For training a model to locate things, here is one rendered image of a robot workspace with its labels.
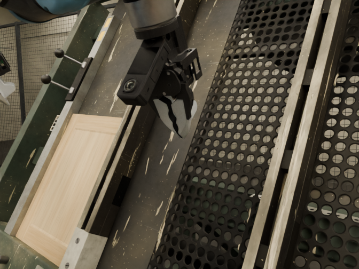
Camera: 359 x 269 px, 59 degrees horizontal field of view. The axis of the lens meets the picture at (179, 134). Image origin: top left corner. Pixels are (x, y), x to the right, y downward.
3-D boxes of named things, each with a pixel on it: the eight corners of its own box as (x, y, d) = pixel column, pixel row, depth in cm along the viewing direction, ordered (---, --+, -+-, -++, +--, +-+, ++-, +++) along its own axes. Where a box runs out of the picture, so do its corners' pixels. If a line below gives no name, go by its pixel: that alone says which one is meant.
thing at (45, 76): (72, 97, 127) (39, 82, 123) (76, 89, 128) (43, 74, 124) (72, 95, 123) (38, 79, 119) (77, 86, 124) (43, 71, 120)
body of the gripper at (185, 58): (204, 78, 58) (189, 11, 52) (183, 101, 52) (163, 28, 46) (170, 79, 62) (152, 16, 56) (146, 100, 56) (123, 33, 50)
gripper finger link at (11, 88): (23, 101, 100) (6, 74, 95) (5, 109, 98) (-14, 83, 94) (23, 98, 102) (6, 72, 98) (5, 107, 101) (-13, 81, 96)
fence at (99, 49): (14, 232, 115) (3, 231, 113) (113, 22, 140) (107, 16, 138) (20, 237, 112) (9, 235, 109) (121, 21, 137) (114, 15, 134)
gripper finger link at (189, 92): (198, 116, 55) (187, 70, 51) (195, 120, 54) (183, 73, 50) (176, 115, 58) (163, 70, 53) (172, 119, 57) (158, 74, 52)
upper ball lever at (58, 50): (84, 72, 130) (52, 56, 126) (88, 64, 131) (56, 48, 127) (85, 69, 126) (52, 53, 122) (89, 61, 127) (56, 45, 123)
